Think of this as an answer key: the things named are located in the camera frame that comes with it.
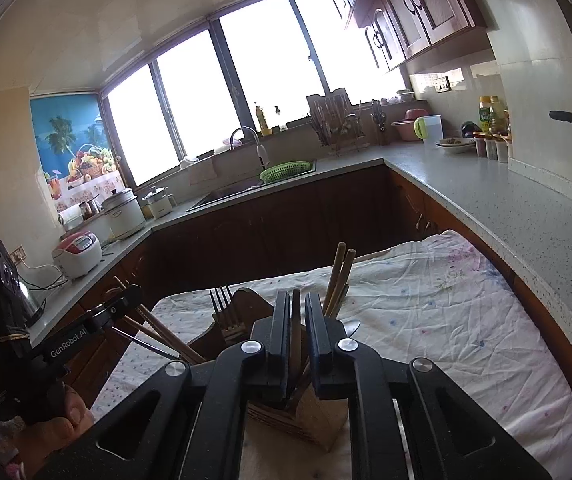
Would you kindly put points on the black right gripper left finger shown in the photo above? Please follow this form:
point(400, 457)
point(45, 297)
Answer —
point(185, 422)

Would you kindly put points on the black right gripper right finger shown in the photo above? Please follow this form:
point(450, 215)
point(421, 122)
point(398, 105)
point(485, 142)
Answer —
point(408, 420)

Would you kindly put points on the metal chopstick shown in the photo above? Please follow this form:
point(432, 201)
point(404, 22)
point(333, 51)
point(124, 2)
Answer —
point(144, 344)

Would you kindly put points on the chrome kitchen faucet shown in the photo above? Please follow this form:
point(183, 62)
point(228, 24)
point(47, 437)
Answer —
point(245, 135)

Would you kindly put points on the left hand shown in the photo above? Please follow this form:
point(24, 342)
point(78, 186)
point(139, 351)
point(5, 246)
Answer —
point(35, 444)

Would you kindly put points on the electric steel kettle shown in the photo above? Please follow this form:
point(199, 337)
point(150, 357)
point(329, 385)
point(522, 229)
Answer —
point(31, 309)

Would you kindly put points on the wooden utensil holder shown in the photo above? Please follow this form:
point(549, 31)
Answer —
point(298, 413)

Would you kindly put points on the metal fork in holder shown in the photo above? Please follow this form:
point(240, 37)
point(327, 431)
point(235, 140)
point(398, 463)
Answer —
point(231, 326)

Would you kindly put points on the wooden chopstick on cloth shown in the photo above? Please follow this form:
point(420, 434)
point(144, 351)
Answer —
point(342, 283)
point(141, 328)

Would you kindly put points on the floral white tablecloth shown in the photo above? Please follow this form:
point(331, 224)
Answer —
point(438, 298)

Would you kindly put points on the red white rice cooker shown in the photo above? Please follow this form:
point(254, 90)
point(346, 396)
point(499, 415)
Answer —
point(77, 254)

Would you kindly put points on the large white cooker pot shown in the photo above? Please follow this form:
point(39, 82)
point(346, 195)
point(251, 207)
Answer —
point(124, 214)

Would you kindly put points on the small white cooker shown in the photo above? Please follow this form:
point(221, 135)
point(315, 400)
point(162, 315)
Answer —
point(159, 201)

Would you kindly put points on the fruit poster window blind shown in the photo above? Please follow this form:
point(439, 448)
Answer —
point(77, 161)

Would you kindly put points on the green dish mat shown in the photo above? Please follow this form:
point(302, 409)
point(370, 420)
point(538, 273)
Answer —
point(284, 171)

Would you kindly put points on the pink plastic basin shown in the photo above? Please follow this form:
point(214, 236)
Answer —
point(405, 126)

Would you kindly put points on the green lid white pitcher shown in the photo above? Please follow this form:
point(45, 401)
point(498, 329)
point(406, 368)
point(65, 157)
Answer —
point(428, 129)

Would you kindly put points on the yellow dish soap bottle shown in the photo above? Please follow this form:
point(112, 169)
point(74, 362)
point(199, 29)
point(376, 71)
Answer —
point(264, 128)

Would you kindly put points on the dish drying rack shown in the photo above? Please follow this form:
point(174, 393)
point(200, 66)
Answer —
point(336, 121)

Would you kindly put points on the yellow green bottle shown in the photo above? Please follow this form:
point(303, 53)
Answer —
point(492, 116)

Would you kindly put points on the upper wooden cabinets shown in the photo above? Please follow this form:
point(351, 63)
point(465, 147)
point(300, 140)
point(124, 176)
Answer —
point(421, 34)

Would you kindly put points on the wall power socket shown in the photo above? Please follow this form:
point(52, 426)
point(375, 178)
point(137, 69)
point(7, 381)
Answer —
point(18, 255)

